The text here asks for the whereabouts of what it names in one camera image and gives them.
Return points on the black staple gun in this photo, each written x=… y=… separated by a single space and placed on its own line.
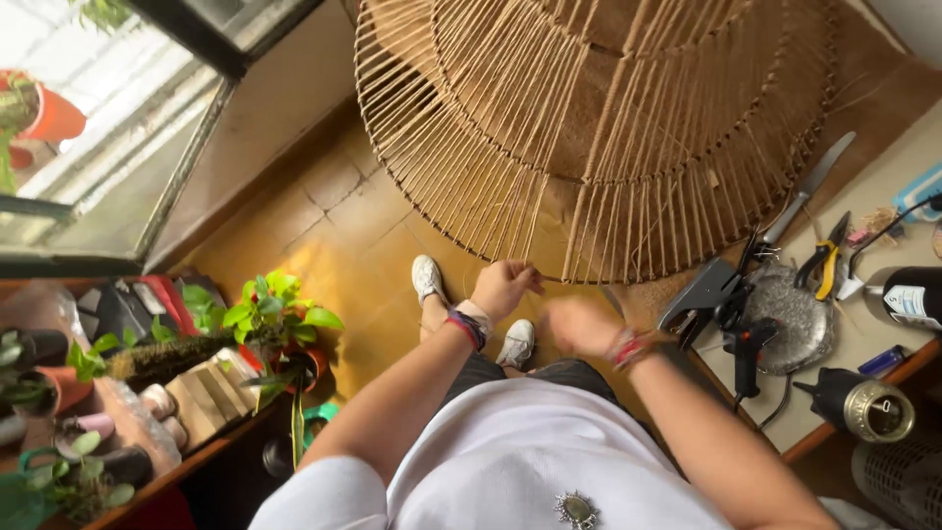
x=703 y=291

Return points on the person's right hand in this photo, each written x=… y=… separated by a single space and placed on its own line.
x=589 y=327

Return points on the blue packet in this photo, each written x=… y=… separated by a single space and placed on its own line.
x=920 y=191

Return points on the loose raffia scraps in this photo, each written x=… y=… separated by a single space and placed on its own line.
x=879 y=219

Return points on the black bottle with white label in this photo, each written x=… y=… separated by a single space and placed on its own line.
x=916 y=294

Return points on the white shirt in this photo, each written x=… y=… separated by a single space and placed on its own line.
x=500 y=456

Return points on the silver brooch with green stone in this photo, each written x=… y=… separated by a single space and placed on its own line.
x=576 y=509

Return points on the white perforated plastic basket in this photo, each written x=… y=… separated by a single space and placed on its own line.
x=901 y=482

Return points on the large woven jute lampshade frame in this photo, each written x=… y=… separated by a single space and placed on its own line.
x=625 y=110

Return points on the person's right fingers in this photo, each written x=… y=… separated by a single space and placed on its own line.
x=559 y=320

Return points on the black hot glue gun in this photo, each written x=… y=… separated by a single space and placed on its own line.
x=747 y=353

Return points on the wooden shelf with potted plants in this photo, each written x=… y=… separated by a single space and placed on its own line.
x=147 y=383

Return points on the person's left hand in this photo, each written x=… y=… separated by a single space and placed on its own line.
x=504 y=288

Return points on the dark shorts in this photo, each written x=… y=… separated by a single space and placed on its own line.
x=478 y=372

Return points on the white sneaker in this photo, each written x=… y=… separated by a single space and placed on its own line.
x=427 y=278
x=517 y=342

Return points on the green plastic container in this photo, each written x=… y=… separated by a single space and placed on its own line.
x=320 y=416

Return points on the person's left fingers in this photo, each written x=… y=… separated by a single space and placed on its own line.
x=530 y=278

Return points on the white wristband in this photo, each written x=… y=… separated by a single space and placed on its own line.
x=478 y=315

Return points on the round hammered metal tray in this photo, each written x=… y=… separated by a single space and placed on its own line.
x=798 y=324

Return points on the blue lighter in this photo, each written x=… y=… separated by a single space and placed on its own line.
x=881 y=361

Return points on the orange plant pot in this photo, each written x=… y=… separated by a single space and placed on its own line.
x=55 y=118

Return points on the steel knife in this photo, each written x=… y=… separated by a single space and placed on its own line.
x=809 y=184

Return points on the black framed window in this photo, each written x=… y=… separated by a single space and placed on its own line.
x=147 y=110

